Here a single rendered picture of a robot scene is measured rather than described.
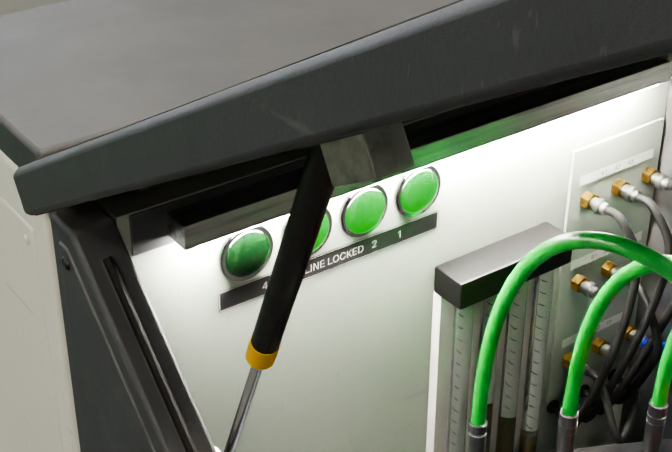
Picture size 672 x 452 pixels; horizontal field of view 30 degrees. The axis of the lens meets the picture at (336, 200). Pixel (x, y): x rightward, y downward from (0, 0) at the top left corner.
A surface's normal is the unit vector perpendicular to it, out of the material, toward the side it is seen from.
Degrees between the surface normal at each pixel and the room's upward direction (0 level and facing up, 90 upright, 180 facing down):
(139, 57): 0
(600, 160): 90
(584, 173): 90
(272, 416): 90
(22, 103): 0
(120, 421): 90
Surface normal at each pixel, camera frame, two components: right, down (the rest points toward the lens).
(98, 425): -0.81, 0.29
